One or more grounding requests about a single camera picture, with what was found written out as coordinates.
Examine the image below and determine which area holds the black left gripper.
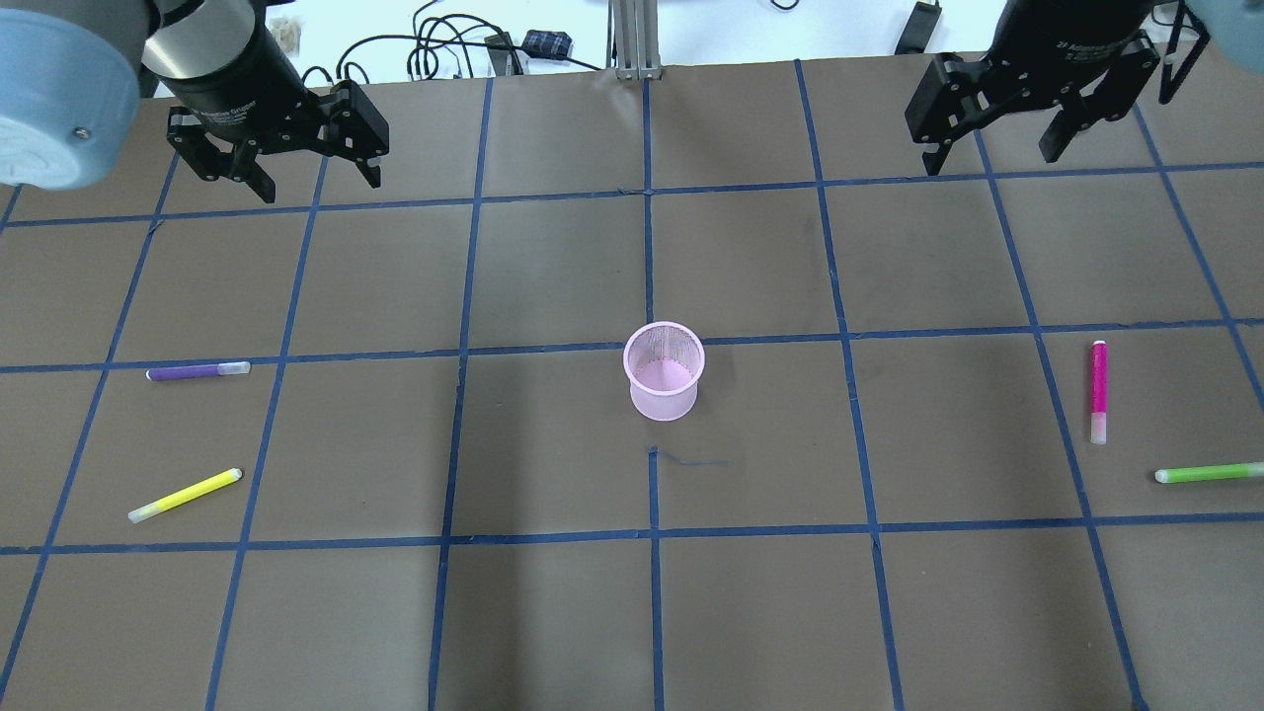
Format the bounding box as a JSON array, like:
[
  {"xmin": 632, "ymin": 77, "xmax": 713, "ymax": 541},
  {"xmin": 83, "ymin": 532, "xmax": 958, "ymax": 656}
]
[{"xmin": 166, "ymin": 27, "xmax": 391, "ymax": 205}]

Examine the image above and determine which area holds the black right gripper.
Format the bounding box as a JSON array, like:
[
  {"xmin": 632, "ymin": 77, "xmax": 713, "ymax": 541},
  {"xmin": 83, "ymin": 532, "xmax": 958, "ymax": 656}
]
[{"xmin": 905, "ymin": 1, "xmax": 1159, "ymax": 177}]

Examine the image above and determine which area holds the purple pen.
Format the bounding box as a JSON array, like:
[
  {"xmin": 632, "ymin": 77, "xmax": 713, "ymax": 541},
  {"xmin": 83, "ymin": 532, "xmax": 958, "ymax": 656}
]
[{"xmin": 145, "ymin": 361, "xmax": 252, "ymax": 382}]

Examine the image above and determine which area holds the pink pen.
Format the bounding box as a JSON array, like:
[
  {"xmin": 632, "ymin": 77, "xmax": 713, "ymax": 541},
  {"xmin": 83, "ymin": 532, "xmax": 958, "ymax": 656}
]
[{"xmin": 1088, "ymin": 342, "xmax": 1110, "ymax": 445}]

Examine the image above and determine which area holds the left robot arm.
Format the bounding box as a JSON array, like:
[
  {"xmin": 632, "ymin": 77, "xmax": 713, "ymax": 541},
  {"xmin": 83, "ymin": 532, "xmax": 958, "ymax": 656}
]
[{"xmin": 1, "ymin": 1, "xmax": 391, "ymax": 202}]

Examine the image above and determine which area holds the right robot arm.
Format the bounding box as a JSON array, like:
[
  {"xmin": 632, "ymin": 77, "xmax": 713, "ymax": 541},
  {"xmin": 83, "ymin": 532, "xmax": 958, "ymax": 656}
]
[{"xmin": 904, "ymin": 1, "xmax": 1263, "ymax": 176}]

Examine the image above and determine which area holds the pink mesh cup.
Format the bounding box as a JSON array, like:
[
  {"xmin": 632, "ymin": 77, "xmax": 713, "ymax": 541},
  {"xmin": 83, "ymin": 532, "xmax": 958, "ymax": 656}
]
[{"xmin": 622, "ymin": 321, "xmax": 707, "ymax": 423}]

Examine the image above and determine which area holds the black power adapter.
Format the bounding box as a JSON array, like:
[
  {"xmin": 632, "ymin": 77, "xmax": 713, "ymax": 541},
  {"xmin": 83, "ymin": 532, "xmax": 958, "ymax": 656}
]
[{"xmin": 892, "ymin": 1, "xmax": 942, "ymax": 54}]

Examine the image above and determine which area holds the snack packet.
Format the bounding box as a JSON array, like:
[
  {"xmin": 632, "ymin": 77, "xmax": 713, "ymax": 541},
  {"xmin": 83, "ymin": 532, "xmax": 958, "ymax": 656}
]
[{"xmin": 268, "ymin": 16, "xmax": 302, "ymax": 54}]

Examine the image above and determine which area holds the dark blue small box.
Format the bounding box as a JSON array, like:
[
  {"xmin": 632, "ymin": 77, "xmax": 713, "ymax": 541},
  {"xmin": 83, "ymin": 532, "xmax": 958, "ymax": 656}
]
[{"xmin": 520, "ymin": 29, "xmax": 574, "ymax": 59}]

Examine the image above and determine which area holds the yellow pen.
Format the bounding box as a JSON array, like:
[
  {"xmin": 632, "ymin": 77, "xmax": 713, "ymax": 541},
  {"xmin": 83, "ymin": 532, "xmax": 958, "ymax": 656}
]
[{"xmin": 126, "ymin": 468, "xmax": 244, "ymax": 522}]

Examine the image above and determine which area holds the brown paper table mat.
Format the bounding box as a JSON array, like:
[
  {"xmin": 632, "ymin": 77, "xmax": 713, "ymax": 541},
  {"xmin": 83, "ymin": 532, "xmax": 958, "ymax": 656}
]
[{"xmin": 1, "ymin": 51, "xmax": 1263, "ymax": 710}]

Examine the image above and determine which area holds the green pen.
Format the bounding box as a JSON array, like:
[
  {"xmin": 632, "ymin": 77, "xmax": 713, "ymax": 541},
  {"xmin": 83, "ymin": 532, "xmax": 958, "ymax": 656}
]
[{"xmin": 1152, "ymin": 462, "xmax": 1264, "ymax": 485}]

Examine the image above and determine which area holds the black cable bundle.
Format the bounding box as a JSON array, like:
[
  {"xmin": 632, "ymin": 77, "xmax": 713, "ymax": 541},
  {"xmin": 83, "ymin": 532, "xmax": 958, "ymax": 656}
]
[{"xmin": 301, "ymin": 0, "xmax": 603, "ymax": 85}]

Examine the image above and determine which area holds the aluminium frame post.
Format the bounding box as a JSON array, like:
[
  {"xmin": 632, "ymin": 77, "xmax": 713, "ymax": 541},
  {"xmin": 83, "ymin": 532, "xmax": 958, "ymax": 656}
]
[{"xmin": 605, "ymin": 0, "xmax": 664, "ymax": 81}]

